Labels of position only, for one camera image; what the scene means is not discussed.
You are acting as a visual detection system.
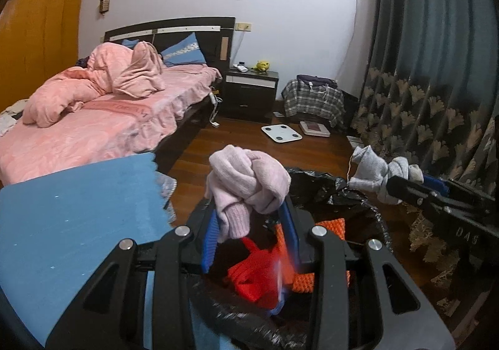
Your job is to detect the blue foam mat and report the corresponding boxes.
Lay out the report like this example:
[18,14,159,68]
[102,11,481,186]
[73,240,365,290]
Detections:
[0,153,235,350]

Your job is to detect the grey sock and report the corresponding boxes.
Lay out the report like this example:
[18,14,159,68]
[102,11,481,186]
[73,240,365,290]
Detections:
[347,145,424,204]

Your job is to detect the orange textured sponge cloth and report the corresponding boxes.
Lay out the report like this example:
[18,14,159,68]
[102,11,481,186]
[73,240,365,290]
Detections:
[273,218,351,294]

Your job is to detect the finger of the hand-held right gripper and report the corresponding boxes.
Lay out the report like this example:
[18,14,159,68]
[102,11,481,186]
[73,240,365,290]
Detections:
[423,174,449,195]
[386,175,449,214]

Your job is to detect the black bin with bag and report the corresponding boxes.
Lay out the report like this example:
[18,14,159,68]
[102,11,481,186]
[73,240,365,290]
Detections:
[187,167,394,350]

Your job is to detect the red ribbon cloth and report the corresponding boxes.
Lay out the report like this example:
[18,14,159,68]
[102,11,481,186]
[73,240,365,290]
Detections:
[228,237,297,309]

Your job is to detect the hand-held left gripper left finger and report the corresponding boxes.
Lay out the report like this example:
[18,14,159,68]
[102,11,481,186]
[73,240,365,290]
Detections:
[45,198,219,350]

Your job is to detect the dark nightstand with white trim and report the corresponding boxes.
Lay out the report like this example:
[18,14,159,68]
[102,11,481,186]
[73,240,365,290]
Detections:
[224,66,279,124]

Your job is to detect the plaid bag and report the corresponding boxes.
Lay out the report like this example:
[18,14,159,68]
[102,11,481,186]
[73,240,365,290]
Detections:
[281,74,346,128]

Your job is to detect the white bathroom scale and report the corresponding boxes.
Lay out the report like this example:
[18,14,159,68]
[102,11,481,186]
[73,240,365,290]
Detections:
[261,124,303,143]

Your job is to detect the grey patterned cloth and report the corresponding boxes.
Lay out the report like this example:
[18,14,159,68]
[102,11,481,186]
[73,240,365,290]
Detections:
[154,173,178,224]

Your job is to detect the pink sock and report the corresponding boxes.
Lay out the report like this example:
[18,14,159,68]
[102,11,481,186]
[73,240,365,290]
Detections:
[205,144,292,243]

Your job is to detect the wooden wardrobe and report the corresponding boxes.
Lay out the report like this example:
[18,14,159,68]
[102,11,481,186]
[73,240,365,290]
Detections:
[0,0,88,113]

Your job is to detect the dark bed headboard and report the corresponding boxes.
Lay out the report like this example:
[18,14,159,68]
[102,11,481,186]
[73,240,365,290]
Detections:
[103,16,236,80]

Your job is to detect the bed with pink sheet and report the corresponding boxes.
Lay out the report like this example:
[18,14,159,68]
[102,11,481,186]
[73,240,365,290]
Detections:
[0,64,223,187]

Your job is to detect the white scale with red panel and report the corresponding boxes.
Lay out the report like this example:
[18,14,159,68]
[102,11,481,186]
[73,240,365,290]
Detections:
[299,120,331,137]

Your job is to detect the pink duvet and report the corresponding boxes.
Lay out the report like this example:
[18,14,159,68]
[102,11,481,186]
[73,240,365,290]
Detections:
[22,41,166,128]

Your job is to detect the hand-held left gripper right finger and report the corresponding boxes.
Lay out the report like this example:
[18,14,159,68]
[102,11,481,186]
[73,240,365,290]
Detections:
[279,198,457,350]

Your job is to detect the grey leaf-pattern curtain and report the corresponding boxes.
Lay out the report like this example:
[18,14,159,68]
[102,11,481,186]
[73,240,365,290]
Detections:
[347,0,499,296]

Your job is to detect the large blue pillow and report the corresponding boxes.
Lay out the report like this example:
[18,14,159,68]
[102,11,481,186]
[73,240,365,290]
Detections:
[161,32,207,67]

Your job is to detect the black and white patterned cloth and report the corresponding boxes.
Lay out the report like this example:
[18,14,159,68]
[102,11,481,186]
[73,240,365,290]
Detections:
[0,98,30,136]

